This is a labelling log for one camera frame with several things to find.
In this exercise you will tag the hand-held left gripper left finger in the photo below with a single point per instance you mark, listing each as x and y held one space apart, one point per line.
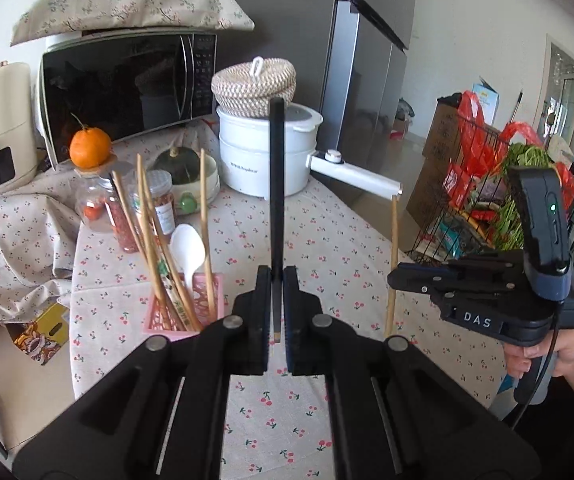
259 310

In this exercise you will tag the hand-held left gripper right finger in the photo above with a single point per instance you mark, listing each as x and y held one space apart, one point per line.
294 320

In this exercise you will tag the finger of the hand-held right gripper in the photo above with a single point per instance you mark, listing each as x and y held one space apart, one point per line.
427 280
487 262

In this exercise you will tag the wooden chopstick with torn wrapper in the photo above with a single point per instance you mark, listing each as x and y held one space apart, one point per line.
167 270

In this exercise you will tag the pink perforated plastic basket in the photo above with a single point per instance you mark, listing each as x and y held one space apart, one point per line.
157 322

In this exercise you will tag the black chopstick with gold band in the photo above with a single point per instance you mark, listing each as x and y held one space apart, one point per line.
277 185

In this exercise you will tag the green leafy vegetables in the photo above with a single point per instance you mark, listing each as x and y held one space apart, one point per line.
512 210

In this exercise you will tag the cherry print tablecloth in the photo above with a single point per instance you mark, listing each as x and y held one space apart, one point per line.
327 240

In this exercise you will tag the white plastic spoon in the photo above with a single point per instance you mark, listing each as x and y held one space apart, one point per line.
187 250

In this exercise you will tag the red plastic bag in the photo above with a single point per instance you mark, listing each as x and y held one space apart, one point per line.
522 135
472 120

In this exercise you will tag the brown cardboard box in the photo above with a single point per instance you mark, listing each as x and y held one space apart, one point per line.
437 150

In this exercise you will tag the small green round object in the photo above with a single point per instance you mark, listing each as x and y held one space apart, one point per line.
184 203

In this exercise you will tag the labelled clear jar red contents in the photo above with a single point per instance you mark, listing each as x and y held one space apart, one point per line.
163 210

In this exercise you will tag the white bowl stack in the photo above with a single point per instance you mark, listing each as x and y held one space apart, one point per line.
209 180

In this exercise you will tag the glass panel door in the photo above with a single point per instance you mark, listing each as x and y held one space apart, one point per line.
567 90

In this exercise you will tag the blue white carton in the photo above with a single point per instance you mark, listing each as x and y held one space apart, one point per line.
487 95

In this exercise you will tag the clear jar of red beans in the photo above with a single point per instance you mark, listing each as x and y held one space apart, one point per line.
119 225

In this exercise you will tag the dark green pumpkin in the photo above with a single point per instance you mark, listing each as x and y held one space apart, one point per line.
179 165

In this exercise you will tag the glass jar with wooden lid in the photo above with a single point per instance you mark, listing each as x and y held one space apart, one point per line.
92 195

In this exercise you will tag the yellow printed box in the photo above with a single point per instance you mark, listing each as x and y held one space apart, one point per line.
47 320

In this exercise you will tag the woven lidded basket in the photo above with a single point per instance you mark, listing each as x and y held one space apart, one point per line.
252 90

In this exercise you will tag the orange fruit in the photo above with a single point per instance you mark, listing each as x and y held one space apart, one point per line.
89 149

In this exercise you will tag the small print beige cloth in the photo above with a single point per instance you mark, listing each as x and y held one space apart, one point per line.
17 240

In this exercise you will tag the black microwave oven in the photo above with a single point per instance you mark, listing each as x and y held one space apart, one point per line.
117 90

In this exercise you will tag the grey refrigerator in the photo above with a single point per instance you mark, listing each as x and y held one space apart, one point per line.
297 20

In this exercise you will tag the cream air fryer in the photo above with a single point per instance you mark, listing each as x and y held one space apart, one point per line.
2 130

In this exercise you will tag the floral beige cloth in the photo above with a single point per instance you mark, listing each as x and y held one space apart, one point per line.
132 5

